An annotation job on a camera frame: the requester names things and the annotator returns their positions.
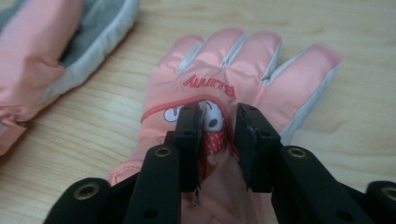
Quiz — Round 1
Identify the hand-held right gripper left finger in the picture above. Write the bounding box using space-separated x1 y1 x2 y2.
164 103 204 193

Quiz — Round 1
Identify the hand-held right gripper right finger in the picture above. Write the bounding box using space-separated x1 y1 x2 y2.
233 103 283 194

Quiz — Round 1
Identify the pink padded glove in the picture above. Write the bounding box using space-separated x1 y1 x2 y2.
0 0 140 157
106 27 342 224

